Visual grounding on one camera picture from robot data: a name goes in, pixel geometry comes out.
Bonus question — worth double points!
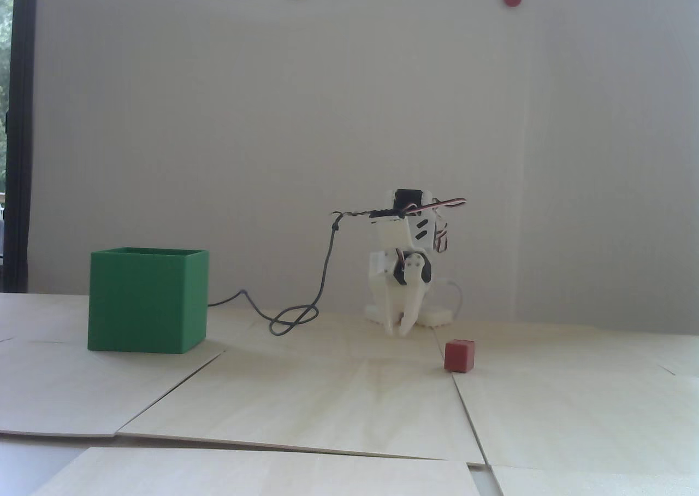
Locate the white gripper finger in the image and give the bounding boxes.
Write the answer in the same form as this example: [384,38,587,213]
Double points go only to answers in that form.
[381,287,403,335]
[399,255,429,337]

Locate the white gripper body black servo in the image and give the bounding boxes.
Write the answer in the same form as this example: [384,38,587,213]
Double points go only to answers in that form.
[370,249,434,300]

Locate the red block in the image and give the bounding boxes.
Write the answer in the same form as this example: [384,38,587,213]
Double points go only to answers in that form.
[443,339,476,374]

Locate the green box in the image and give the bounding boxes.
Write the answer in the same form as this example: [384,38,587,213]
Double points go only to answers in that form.
[87,247,210,353]

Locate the light plywood sheet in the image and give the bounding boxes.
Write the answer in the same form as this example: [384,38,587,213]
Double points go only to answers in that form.
[0,293,91,346]
[434,321,699,377]
[449,357,699,470]
[33,446,482,496]
[116,351,488,467]
[205,306,448,363]
[0,339,226,438]

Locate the white backdrop board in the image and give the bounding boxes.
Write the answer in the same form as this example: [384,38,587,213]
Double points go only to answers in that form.
[26,0,699,335]

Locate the wrist camera on white mount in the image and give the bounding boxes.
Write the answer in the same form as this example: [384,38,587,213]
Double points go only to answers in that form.
[370,206,417,252]

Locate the white power cable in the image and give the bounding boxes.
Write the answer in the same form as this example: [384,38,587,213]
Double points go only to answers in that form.
[443,279,465,322]

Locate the black camera cable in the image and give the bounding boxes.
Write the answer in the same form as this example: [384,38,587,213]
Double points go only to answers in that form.
[206,208,377,336]

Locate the red white servo wires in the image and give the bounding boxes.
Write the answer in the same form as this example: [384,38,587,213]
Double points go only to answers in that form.
[407,196,469,256]

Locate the dark window frame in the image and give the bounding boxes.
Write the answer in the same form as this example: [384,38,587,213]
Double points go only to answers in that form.
[10,0,39,293]

